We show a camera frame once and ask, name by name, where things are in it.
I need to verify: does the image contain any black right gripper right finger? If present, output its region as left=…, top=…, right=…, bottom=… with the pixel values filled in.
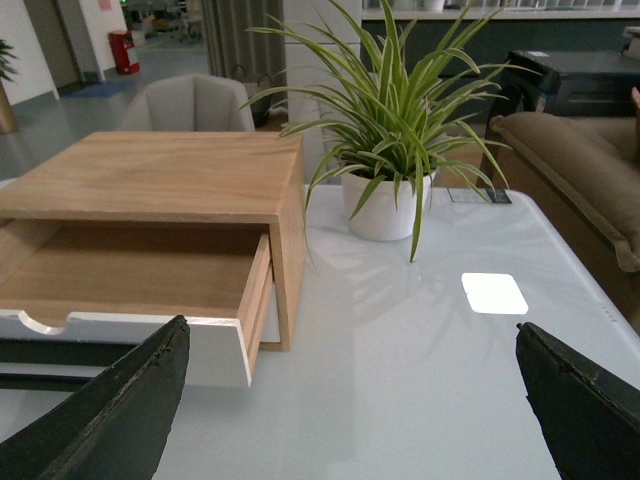
left=515, top=322, right=639, bottom=479

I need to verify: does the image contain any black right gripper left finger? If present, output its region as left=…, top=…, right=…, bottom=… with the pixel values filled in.
left=1, top=316, right=190, bottom=479

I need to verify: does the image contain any white front wooden drawer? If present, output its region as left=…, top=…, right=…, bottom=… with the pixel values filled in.
left=1, top=219, right=273, bottom=387

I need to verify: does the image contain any wooden drawer cabinet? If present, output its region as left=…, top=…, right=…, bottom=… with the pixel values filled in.
left=1, top=131, right=306, bottom=351

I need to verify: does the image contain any brown sofa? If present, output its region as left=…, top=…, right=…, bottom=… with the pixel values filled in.
left=483, top=112, right=639, bottom=328

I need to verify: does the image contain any white plant pot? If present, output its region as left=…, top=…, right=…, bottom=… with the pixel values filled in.
left=341, top=174, right=417, bottom=241

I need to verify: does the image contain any grey armchair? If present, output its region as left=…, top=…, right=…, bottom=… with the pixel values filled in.
left=118, top=74, right=255, bottom=132

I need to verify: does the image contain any dark cabinet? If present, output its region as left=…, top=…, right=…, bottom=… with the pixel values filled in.
left=489, top=50, right=639, bottom=118

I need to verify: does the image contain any spider plant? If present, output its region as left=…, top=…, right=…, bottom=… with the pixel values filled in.
left=256, top=2, right=509, bottom=253

